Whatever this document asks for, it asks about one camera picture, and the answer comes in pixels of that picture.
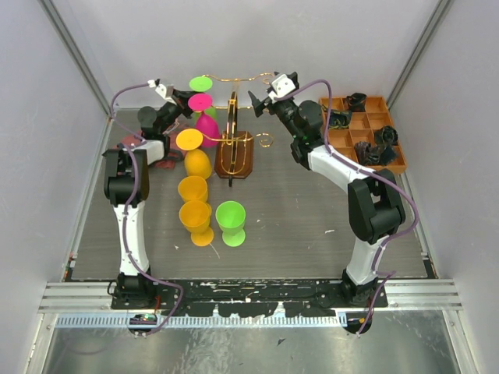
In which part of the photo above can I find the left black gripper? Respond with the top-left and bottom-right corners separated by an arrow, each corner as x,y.
160,89 -> 206,134

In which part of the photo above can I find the pink plastic wine glass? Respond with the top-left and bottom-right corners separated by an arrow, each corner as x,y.
188,93 -> 219,148

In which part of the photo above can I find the green wine glass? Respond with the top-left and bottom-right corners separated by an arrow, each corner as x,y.
215,200 -> 246,247
188,76 -> 216,122

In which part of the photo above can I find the yellow plastic wine glass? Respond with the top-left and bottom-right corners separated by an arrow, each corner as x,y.
175,129 -> 212,179

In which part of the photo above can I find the orange wine glass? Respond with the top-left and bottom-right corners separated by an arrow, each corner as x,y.
179,200 -> 214,247
178,175 -> 208,203

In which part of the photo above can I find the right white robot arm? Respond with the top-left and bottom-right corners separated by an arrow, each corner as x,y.
248,92 -> 405,307

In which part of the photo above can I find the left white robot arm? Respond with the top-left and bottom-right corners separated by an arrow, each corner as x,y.
103,85 -> 195,309

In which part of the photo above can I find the orange wine glass front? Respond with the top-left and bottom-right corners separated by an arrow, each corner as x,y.
179,200 -> 214,247

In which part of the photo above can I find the red printed cloth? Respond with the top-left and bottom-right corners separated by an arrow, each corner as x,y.
111,134 -> 186,169

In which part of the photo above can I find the black crumpled item left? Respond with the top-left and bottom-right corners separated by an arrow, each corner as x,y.
328,110 -> 352,129

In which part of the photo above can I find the black crumpled item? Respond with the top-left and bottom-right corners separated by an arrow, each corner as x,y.
373,125 -> 398,146
345,93 -> 367,112
328,110 -> 352,129
354,142 -> 398,166

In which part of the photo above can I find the black crumpled item top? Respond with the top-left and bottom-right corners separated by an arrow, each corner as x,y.
345,93 -> 367,112

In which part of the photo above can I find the orange compartment tray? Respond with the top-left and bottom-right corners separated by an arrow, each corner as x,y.
318,96 -> 407,175

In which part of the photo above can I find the black crumpled item bottom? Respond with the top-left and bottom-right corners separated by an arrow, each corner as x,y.
354,142 -> 398,166

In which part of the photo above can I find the black crumpled item right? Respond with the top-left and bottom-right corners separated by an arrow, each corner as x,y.
373,125 -> 398,146

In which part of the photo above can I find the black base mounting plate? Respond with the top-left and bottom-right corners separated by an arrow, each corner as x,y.
107,278 -> 388,318

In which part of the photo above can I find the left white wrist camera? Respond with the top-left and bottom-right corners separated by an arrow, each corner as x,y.
147,79 -> 175,103

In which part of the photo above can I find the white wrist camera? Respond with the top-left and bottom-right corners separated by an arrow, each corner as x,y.
267,72 -> 299,103
147,79 -> 175,103

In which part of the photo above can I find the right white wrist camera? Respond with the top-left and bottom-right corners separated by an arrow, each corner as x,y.
267,72 -> 299,103

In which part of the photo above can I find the gold wire wine glass rack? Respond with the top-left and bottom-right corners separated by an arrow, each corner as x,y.
203,72 -> 274,188

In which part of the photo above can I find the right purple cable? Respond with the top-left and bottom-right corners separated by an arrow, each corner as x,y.
272,79 -> 420,338

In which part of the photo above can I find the aluminium frame rail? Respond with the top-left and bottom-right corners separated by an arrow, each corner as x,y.
39,278 -> 462,314

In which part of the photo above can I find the slotted grey cable duct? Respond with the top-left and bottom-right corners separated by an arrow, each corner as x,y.
55,312 -> 347,329

